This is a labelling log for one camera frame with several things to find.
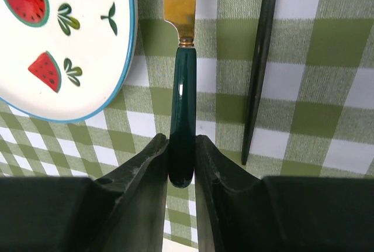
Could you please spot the white plate with strawberries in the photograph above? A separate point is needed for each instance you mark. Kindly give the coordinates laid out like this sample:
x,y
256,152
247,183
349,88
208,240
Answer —
x,y
65,60

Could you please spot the green handled knife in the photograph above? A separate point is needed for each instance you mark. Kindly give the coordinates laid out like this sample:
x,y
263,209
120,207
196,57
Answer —
x,y
182,151

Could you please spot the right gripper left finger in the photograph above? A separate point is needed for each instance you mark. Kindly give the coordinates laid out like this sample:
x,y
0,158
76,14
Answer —
x,y
122,211

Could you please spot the black spoon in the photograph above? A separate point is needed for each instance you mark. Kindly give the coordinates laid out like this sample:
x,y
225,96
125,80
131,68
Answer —
x,y
260,56

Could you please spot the green white checkered tablecloth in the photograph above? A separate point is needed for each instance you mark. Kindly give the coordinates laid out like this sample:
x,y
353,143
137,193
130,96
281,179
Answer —
x,y
315,115

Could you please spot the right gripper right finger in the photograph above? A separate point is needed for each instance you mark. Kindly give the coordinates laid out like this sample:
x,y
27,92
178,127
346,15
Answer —
x,y
237,211

